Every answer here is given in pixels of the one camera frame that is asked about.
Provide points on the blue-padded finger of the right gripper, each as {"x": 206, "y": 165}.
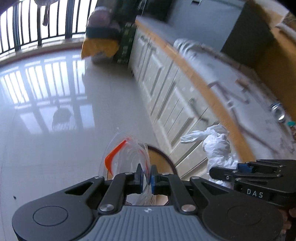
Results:
{"x": 244, "y": 168}

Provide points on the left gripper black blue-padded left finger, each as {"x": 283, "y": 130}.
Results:
{"x": 113, "y": 192}

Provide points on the green printed box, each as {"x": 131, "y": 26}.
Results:
{"x": 125, "y": 45}

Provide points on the white plastic bag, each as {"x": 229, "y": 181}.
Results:
{"x": 213, "y": 150}

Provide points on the white cabinet with drawers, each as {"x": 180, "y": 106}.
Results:
{"x": 166, "y": 91}

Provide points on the person's hand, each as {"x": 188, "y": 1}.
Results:
{"x": 286, "y": 223}

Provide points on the yellow cloth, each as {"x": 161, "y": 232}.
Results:
{"x": 93, "y": 46}

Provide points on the metal drawer handle upper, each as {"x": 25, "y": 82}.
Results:
{"x": 192, "y": 103}

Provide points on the cartoon print bed sheet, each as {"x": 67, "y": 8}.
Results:
{"x": 247, "y": 100}

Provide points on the clear red-striped plastic bag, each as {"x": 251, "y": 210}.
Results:
{"x": 123, "y": 154}

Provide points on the dark grey cushion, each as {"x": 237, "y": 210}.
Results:
{"x": 250, "y": 37}

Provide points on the round tan trash bin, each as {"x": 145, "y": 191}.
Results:
{"x": 164, "y": 165}

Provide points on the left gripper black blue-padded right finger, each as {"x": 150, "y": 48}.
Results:
{"x": 171, "y": 185}

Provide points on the black balcony railing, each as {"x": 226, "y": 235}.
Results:
{"x": 25, "y": 24}

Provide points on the teal bottle cap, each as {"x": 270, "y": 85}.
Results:
{"x": 291, "y": 123}

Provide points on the pink plush toy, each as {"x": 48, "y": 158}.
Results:
{"x": 101, "y": 25}

